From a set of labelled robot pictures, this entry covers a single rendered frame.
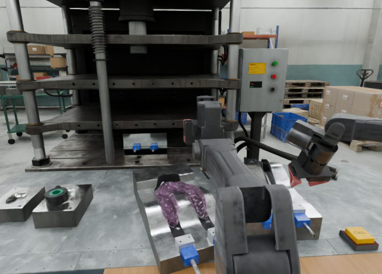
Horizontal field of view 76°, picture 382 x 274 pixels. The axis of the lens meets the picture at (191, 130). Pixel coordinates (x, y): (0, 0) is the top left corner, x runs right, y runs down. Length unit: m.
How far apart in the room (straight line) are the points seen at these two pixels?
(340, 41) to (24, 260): 8.44
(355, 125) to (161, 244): 0.62
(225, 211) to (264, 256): 0.07
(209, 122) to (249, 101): 1.10
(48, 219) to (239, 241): 0.86
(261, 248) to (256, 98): 1.38
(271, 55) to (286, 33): 6.28
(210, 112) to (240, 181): 0.23
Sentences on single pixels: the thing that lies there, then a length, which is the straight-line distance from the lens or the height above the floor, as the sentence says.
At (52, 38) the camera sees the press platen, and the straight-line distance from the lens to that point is 1.66.
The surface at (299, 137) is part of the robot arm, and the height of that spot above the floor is 1.19.
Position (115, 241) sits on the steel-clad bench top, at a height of 0.80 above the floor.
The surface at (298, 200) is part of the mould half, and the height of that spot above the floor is 0.89.
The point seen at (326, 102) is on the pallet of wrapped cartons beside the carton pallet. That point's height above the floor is 0.63.
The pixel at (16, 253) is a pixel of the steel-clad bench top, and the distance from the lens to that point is 1.04.
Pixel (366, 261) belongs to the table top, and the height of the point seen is 0.80.
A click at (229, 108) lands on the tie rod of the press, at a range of 1.48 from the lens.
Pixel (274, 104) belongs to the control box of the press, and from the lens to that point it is 1.70.
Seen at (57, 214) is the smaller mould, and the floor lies 0.86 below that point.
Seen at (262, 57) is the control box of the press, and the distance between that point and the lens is 1.64.
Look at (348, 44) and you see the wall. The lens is 8.74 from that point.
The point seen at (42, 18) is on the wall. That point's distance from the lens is 8.44.
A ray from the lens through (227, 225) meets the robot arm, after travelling 0.31.
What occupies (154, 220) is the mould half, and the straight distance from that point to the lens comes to 0.89.
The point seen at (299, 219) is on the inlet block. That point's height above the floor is 0.90.
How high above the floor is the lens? 1.39
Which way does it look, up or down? 16 degrees down
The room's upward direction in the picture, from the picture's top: straight up
